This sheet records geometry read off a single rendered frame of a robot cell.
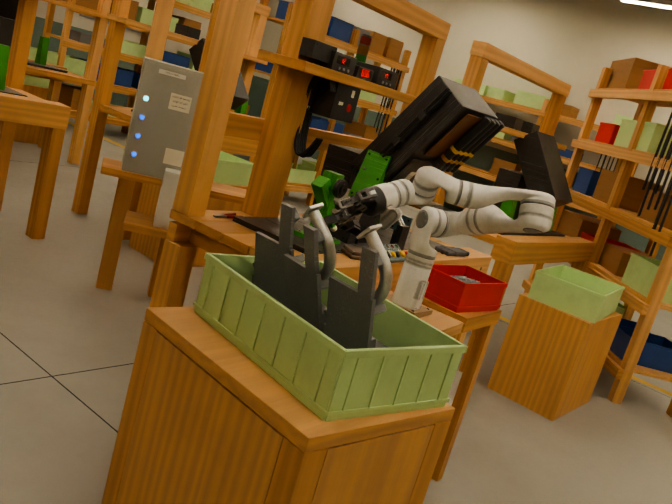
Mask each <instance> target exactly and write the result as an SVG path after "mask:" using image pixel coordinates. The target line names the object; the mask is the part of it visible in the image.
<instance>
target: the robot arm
mask: <svg viewBox="0 0 672 504"><path fill-rule="evenodd" d="M438 187H440V188H442V189H444V190H445V201H446V202H447V203H449V204H452V205H457V206H461V207H465V209H464V210H463V211H462V212H449V211H445V210H441V209H437V208H434V207H430V206H425V207H423V208H421V209H420V211H419V212H418V214H417V216H416V219H415V222H414V225H413V229H412V233H411V236H410V240H409V249H408V252H407V255H406V258H405V261H404V264H403V267H402V270H401V273H400V276H399V279H398V282H397V285H396V288H395V291H394V293H393V297H392V301H393V302H394V303H396V304H398V305H400V306H403V307H406V308H409V309H413V310H417V309H420V308H421V304H422V302H423V299H424V296H425V293H426V290H427V287H428V285H429V281H428V279H429V276H430V273H431V270H432V267H433V264H434V261H435V258H436V255H437V251H436V250H435V249H433V248H432V247H431V246H430V244H429V240H430V236H432V237H436V238H444V237H449V236H454V235H459V234H464V235H484V234H495V233H532V234H534V233H539V234H540V233H545V232H548V231H549V230H550V229H551V226H552V221H553V216H554V209H555V202H556V200H555V198H554V197H553V196H552V195H550V194H548V193H545V192H542V191H535V190H526V189H517V188H508V187H497V186H487V185H481V184H476V183H472V182H468V181H463V180H459V179H456V178H454V177H452V176H450V175H448V174H446V173H444V172H442V171H441V170H439V169H437V168H435V167H432V166H423V167H421V168H419V169H418V170H417V172H416V175H415V178H414V180H413V183H411V182H410V181H409V180H407V179H399V180H396V181H392V182H389V183H382V184H378V185H375V186H371V187H368V188H364V189H363V190H360V191H357V192H356V195H351V196H350V197H349V198H346V199H342V200H339V201H338V202H337V204H338V206H339V208H340V209H341V211H339V212H337V213H335V214H332V215H329V216H325V217H323V219H324V221H325V223H326V225H330V224H333V223H335V224H336V225H337V226H338V225H340V224H343V223H346V222H349V221H352V220H355V219H356V217H355V216H359V215H361V214H362V213H364V214H366V215H367V216H370V217H372V216H376V215H379V214H380V221H379V224H382V227H381V230H386V229H388V228H390V227H391V226H392V225H393V224H394V223H395V222H396V221H397V220H399V219H400V218H401V217H402V211H401V210H400V209H399V208H398V207H401V206H404V205H426V204H429V203H430V202H432V201H433V199H434V198H435V196H436V193H437V190H438ZM507 200H516V201H520V208H519V214H518V218H517V219H516V220H513V219H512V218H510V217H509V216H507V215H506V214H505V213H504V212H503V211H502V210H501V209H500V208H498V207H497V206H495V205H493V204H496V203H499V202H502V201H507ZM346 209H347V212H345V210H346ZM340 217H341V219H340Z"/></svg>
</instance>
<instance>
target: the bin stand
mask: <svg viewBox="0 0 672 504"><path fill-rule="evenodd" d="M422 305H424V306H427V307H429V308H431V309H434V310H436V311H438V312H441V313H443V314H445V315H447V316H450V317H452V318H454V319H457V320H459V321H461V322H463V323H464V324H463V327H462V330H461V333H459V334H458V336H457V339H456V340H458V341H459V342H461V343H463V342H464V339H465V336H466V333H467V332H468V331H471V330H475V329H478V330H477V332H476V335H475V338H474V341H473V344H472V347H471V350H470V353H469V356H468V359H467V362H466V365H465V368H464V370H463V373H462V376H461V379H460V382H459V385H458V388H457V391H456V394H455V397H454V400H453V403H452V407H454V408H455V411H454V414H453V417H452V419H451V420H450V421H451V422H450V425H449V428H448V431H447V434H446V437H445V440H444V443H443V446H442V449H441V452H440V454H439V457H438V460H437V463H436V466H435V469H434V472H433V475H432V478H431V479H433V480H435V481H439V480H440V479H442V477H443V474H444V471H445V468H446V465H447V462H448V459H449V456H450V454H451V451H452V448H453V445H454V442H455V439H456V436H457V433H458V430H459V428H460V425H461V422H462V419H463V416H464V413H465V410H466V407H467V405H468V402H469V399H470V396H471V393H472V390H473V387H474V384H475V381H476V379H477V376H478V373H479V370H480V367H481V364H482V361H483V358H484V356H485V353H486V350H487V347H488V344H489V341H490V338H491V335H492V332H493V330H494V327H495V324H497V323H498V320H499V317H500V314H501V312H502V310H500V309H498V310H496V311H480V312H463V313H455V312H453V311H451V310H449V309H447V308H445V307H443V306H441V305H439V304H437V303H435V302H433V301H431V300H429V299H427V298H425V297H424V299H423V302H422Z"/></svg>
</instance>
